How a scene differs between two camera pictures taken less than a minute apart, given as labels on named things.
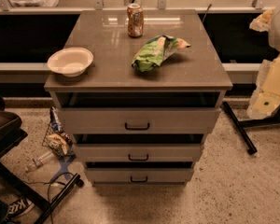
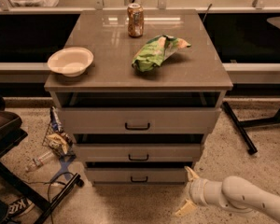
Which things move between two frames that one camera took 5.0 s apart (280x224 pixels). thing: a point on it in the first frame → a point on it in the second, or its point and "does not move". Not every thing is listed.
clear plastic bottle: [38, 161] does not move
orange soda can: [135, 20] does not move
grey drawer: [139, 175] does not move
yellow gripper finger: [262, 22] → [190, 174]
